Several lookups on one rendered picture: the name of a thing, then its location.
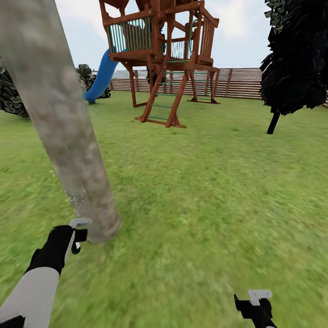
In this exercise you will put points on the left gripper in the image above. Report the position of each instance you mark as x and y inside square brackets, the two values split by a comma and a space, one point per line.
[80, 235]

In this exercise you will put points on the pesticide atomizer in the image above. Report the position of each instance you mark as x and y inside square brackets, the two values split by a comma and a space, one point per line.
[76, 247]

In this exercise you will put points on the bush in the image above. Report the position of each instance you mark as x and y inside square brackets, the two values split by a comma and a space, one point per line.
[10, 100]
[84, 72]
[89, 84]

